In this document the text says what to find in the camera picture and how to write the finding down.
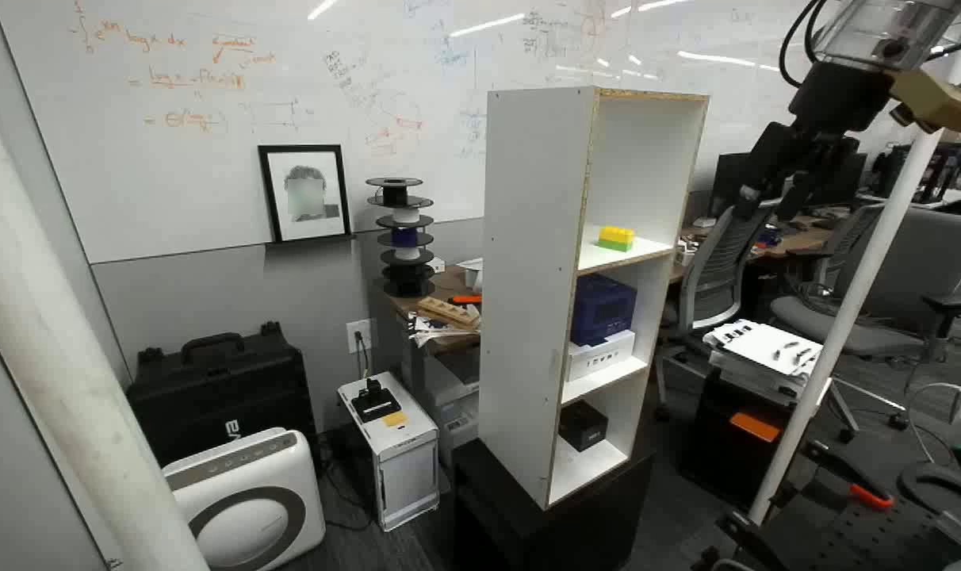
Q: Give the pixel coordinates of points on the stack of filament spools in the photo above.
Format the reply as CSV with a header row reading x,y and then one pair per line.
x,y
404,240

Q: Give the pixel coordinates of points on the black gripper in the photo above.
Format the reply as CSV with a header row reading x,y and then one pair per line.
x,y
841,97

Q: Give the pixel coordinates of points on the white air purifier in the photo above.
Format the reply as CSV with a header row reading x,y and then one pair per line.
x,y
250,497

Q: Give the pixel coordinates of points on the tan wrist camera mount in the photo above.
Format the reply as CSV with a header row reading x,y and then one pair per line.
x,y
934,101

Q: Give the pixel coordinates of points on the yellow sticky note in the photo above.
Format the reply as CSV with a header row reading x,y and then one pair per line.
x,y
395,421

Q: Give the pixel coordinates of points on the black crate with orange label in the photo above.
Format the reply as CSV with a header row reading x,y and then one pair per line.
x,y
751,431

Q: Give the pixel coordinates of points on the wooden tray box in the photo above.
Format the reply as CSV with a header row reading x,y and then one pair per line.
x,y
450,308

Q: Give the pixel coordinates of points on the dark blue box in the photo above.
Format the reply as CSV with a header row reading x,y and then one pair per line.
x,y
603,308

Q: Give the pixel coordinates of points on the grey mesh office chair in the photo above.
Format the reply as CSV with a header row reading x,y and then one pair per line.
x,y
718,264

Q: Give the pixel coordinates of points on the thick white pole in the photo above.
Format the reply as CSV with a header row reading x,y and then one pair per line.
x,y
56,360

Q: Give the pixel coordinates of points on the black computer monitor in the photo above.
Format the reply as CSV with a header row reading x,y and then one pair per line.
x,y
732,179

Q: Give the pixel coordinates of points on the black hard carrying case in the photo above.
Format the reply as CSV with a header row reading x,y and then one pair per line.
x,y
220,390

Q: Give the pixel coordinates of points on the large whiteboard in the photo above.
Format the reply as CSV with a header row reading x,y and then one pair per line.
x,y
228,97

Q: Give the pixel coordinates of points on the white small computer case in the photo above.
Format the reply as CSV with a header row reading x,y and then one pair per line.
x,y
400,465

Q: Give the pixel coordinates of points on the white wall outlet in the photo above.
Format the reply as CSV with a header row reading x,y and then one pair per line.
x,y
360,336

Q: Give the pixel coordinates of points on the black stand box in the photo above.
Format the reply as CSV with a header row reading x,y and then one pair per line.
x,y
564,529

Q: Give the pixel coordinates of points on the grey padded office chair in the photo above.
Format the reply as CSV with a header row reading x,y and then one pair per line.
x,y
911,275

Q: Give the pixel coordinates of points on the white flat box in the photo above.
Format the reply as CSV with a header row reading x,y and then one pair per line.
x,y
602,355

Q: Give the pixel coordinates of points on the thin white pole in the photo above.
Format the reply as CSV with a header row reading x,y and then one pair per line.
x,y
847,319

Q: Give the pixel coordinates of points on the small black box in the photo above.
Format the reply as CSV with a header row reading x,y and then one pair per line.
x,y
583,427

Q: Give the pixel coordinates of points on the framed portrait picture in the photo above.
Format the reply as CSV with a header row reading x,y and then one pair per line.
x,y
306,195

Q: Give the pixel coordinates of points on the yellow green block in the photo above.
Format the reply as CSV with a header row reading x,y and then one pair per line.
x,y
618,237

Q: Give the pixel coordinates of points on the white shelf cabinet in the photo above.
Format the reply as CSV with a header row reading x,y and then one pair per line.
x,y
530,287

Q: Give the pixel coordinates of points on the Franka robot arm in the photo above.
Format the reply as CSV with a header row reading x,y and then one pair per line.
x,y
881,27

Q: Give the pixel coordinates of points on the wooden desk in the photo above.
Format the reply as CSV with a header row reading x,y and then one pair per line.
x,y
450,319

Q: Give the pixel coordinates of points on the white perforated panel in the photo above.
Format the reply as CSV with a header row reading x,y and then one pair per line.
x,y
766,348

